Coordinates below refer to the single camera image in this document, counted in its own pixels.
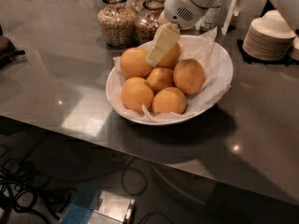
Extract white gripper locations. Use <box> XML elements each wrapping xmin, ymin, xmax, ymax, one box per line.
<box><xmin>146</xmin><ymin>0</ymin><xmax>216</xmax><ymax>66</ymax></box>

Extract orange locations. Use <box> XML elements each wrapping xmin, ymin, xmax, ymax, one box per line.
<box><xmin>121</xmin><ymin>77</ymin><xmax>154</xmax><ymax>112</ymax></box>
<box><xmin>158</xmin><ymin>43</ymin><xmax>181</xmax><ymax>67</ymax></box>
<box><xmin>152</xmin><ymin>87</ymin><xmax>187</xmax><ymax>114</ymax></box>
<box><xmin>147</xmin><ymin>67</ymin><xmax>174</xmax><ymax>93</ymax></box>
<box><xmin>120</xmin><ymin>48</ymin><xmax>152</xmax><ymax>78</ymax></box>
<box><xmin>173</xmin><ymin>59</ymin><xmax>206</xmax><ymax>94</ymax></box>

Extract white ceramic bowl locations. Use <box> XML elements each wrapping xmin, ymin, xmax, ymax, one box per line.
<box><xmin>105</xmin><ymin>35</ymin><xmax>235</xmax><ymax>127</ymax></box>

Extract right glass grain jar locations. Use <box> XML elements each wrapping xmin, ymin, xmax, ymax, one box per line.
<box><xmin>135</xmin><ymin>0</ymin><xmax>165</xmax><ymax>44</ymax></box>

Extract glass grain jar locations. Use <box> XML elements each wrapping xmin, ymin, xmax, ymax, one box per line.
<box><xmin>135</xmin><ymin>0</ymin><xmax>165</xmax><ymax>44</ymax></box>
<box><xmin>97</xmin><ymin>0</ymin><xmax>136</xmax><ymax>48</ymax></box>

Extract white paper liner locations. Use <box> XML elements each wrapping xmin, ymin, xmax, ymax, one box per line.
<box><xmin>112</xmin><ymin>26</ymin><xmax>232</xmax><ymax>123</ymax></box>

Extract clear glass bottle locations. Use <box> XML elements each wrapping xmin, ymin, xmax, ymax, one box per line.
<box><xmin>199</xmin><ymin>0</ymin><xmax>221</xmax><ymax>33</ymax></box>

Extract left glass grain jar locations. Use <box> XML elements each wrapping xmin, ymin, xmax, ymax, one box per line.
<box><xmin>97</xmin><ymin>0</ymin><xmax>136</xmax><ymax>48</ymax></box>

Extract stack of white plates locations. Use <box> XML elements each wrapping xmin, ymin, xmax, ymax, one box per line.
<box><xmin>242</xmin><ymin>10</ymin><xmax>296</xmax><ymax>62</ymax></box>

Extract black mat under plates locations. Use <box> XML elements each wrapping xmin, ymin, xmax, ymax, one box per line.
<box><xmin>236</xmin><ymin>39</ymin><xmax>299</xmax><ymax>66</ymax></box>

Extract dark brown object at left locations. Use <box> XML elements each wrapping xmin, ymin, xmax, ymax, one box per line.
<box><xmin>0</xmin><ymin>25</ymin><xmax>25</xmax><ymax>68</ymax></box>

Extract blue and metal box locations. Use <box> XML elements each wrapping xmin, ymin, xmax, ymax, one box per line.
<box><xmin>60</xmin><ymin>186</ymin><xmax>135</xmax><ymax>224</ymax></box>

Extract white stand frame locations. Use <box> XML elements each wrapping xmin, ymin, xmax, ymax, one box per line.
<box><xmin>194</xmin><ymin>0</ymin><xmax>244</xmax><ymax>36</ymax></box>

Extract black cables under table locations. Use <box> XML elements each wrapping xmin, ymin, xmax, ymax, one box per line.
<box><xmin>0</xmin><ymin>145</ymin><xmax>73</xmax><ymax>221</ymax></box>

